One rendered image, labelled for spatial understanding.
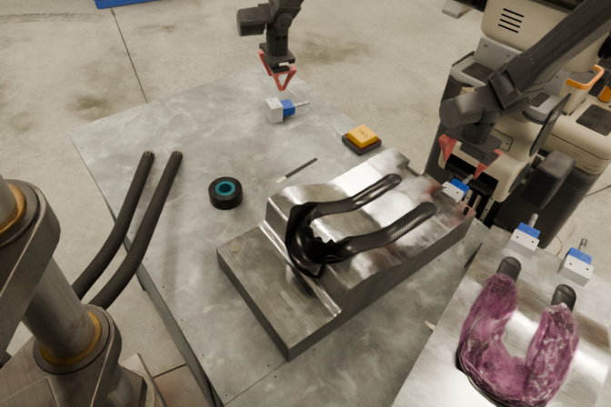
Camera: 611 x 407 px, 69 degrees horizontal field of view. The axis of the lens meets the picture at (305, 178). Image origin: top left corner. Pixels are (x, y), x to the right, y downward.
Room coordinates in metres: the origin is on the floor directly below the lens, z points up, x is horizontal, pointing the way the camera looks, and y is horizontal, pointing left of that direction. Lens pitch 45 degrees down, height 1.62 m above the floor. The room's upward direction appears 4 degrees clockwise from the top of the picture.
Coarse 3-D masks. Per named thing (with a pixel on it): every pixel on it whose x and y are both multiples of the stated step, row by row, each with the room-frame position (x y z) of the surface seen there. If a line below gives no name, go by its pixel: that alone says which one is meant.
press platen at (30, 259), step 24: (24, 192) 0.28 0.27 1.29; (24, 216) 0.25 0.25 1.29; (48, 216) 0.26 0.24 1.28; (0, 240) 0.22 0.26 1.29; (24, 240) 0.23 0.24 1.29; (48, 240) 0.24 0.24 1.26; (0, 264) 0.20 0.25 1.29; (24, 264) 0.21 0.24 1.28; (0, 288) 0.18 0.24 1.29; (24, 288) 0.19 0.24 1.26; (0, 312) 0.16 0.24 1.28; (24, 312) 0.18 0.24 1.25; (0, 336) 0.15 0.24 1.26; (0, 360) 0.14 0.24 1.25
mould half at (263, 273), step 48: (288, 192) 0.63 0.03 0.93; (336, 192) 0.68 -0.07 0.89; (432, 192) 0.70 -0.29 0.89; (240, 240) 0.55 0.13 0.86; (336, 240) 0.51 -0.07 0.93; (432, 240) 0.57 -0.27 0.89; (240, 288) 0.46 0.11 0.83; (288, 288) 0.45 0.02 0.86; (336, 288) 0.43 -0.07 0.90; (384, 288) 0.48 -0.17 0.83; (288, 336) 0.35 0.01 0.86
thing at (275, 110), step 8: (272, 104) 1.04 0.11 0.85; (280, 104) 1.04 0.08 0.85; (288, 104) 1.06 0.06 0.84; (296, 104) 1.08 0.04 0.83; (304, 104) 1.08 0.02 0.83; (272, 112) 1.02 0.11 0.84; (280, 112) 1.03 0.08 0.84; (288, 112) 1.04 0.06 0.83; (272, 120) 1.02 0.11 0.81; (280, 120) 1.03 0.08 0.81
